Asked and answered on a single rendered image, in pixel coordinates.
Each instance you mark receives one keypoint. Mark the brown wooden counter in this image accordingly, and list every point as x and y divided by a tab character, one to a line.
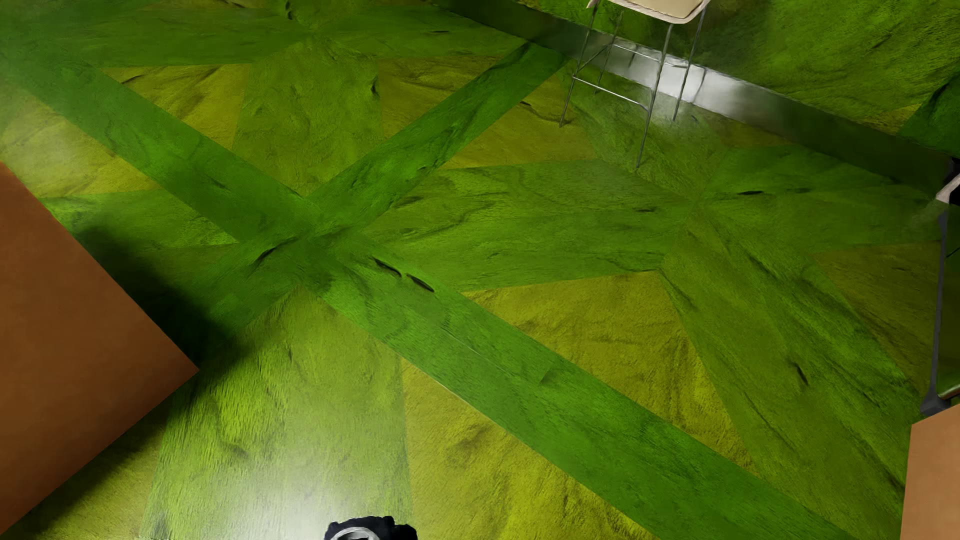
67	352

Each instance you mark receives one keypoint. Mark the black robot body part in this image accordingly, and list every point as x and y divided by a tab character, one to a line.
370	529

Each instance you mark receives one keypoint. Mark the metal-legged bar stool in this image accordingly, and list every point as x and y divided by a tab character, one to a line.
651	37

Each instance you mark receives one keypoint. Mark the light brown wooden cabinet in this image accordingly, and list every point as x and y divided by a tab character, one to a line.
934	472

